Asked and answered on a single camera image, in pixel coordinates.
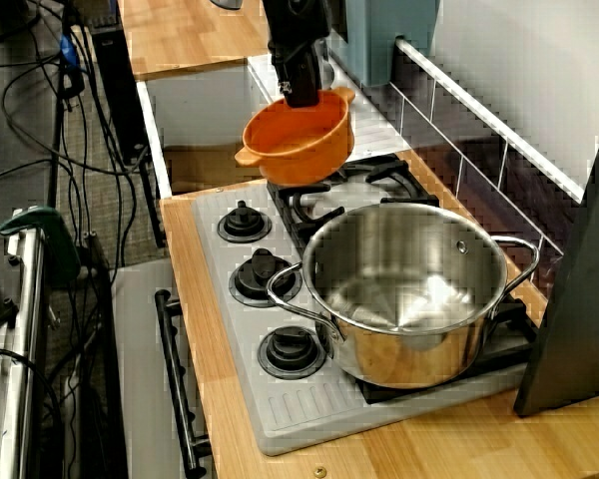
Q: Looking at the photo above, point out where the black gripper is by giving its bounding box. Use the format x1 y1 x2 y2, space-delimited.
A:
268 37 329 109

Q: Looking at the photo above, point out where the orange plastic toy pot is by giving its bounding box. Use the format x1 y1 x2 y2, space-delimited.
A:
234 85 355 187

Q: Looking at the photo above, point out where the black burner grate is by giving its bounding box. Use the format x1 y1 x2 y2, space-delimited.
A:
358 293 538 405
266 153 440 250

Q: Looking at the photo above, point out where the white toy sink basin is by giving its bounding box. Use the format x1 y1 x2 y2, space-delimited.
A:
137 49 410 201

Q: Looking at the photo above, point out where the brown cardboard sheet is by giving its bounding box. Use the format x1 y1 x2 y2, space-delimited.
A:
163 142 274 196

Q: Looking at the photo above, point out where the black stove knob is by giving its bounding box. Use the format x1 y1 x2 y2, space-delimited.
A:
228 247 303 308
257 324 328 381
217 200 274 244

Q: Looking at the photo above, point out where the black tower box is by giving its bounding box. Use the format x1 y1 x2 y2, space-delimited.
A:
88 22 150 166

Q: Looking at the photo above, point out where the dark tile backsplash panel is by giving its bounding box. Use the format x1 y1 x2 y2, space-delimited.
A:
388 37 590 295

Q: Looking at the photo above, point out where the black vertical pole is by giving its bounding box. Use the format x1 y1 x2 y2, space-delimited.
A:
46 99 67 211

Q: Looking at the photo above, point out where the wooden kitchen countertop board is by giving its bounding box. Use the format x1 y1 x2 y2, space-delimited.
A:
159 149 599 479

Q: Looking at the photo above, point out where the stainless steel cooking pot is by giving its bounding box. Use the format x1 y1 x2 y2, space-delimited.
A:
266 202 541 390

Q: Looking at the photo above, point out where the white toy oven cabinet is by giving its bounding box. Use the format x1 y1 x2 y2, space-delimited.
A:
112 258 216 479

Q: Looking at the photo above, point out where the grey toy stove plate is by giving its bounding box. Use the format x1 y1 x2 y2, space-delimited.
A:
190 184 530 456

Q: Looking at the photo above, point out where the black board panel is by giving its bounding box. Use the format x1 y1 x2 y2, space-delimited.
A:
513 87 599 418

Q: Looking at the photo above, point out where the blue handled clamp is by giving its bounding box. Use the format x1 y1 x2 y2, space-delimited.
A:
58 29 87 112

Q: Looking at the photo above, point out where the black cable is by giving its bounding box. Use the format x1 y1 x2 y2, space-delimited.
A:
0 346 64 450
0 158 56 186

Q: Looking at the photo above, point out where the black oven door handle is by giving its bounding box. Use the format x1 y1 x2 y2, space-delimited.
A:
154 287 214 475

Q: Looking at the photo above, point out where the aluminium frame rail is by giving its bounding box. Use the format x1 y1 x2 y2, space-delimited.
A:
0 214 49 479

